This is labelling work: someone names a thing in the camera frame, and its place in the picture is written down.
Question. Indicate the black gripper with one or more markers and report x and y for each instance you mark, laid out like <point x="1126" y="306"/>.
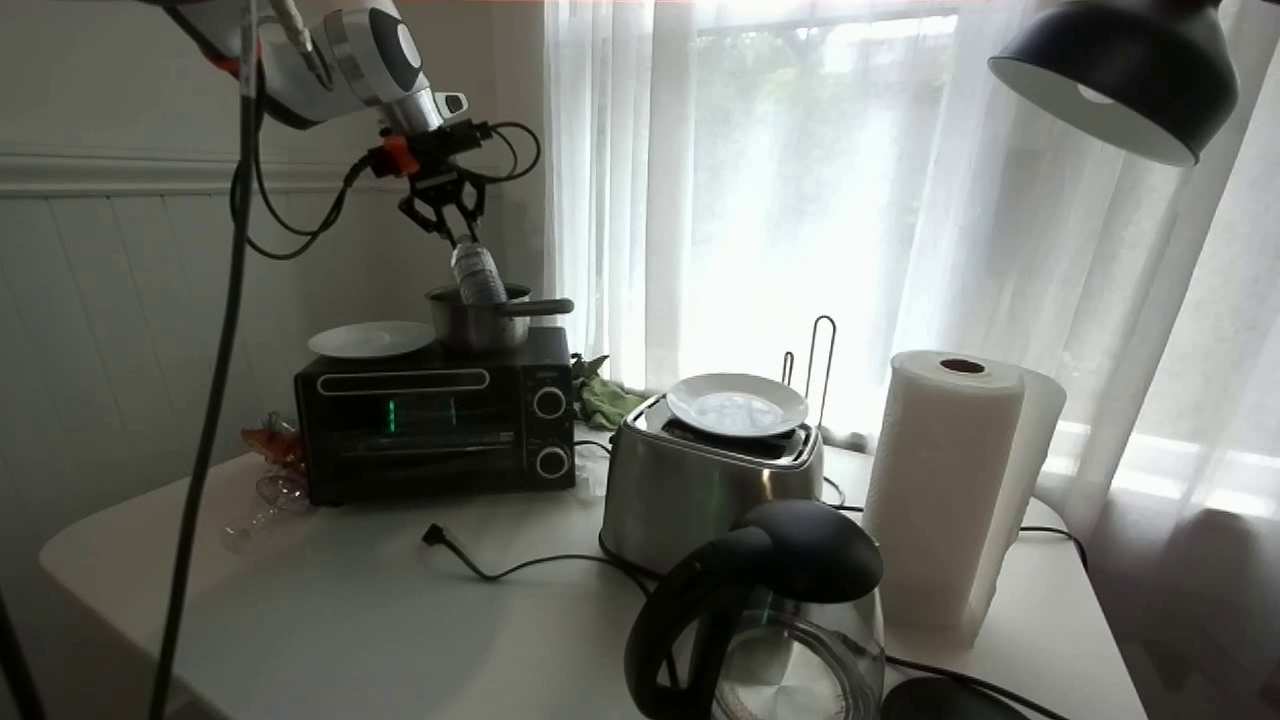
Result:
<point x="440" y="175"/>

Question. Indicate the clear labelled water bottle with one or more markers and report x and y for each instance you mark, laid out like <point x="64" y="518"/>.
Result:
<point x="477" y="273"/>

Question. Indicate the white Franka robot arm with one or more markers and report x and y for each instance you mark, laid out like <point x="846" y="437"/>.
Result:
<point x="353" y="52"/>

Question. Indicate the white plate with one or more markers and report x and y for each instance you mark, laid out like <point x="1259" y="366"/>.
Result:
<point x="737" y="404"/>
<point x="370" y="340"/>

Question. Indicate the black toaster oven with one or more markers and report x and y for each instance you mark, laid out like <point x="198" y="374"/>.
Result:
<point x="426" y="426"/>

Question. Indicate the green cloth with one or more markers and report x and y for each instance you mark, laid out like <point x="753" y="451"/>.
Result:
<point x="610" y="402"/>

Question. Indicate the pink tinted glass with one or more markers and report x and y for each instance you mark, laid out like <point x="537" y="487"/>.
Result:
<point x="275" y="441"/>

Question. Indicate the clear wine glass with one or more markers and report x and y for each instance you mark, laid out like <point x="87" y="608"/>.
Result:
<point x="275" y="500"/>

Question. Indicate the white sheer curtain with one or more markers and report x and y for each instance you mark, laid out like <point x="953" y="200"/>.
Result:
<point x="802" y="200"/>

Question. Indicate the stainless steel toaster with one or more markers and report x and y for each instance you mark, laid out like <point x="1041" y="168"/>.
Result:
<point x="693" y="500"/>

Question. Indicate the glass kettle with black lid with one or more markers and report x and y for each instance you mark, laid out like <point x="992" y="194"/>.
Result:
<point x="787" y="563"/>

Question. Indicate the white paper towel roll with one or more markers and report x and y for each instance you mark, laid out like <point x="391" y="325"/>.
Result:
<point x="953" y="494"/>

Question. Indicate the black kettle base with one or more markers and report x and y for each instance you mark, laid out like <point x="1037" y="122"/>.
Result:
<point x="953" y="703"/>

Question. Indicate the black lamp shade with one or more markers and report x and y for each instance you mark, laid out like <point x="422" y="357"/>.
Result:
<point x="1132" y="64"/>

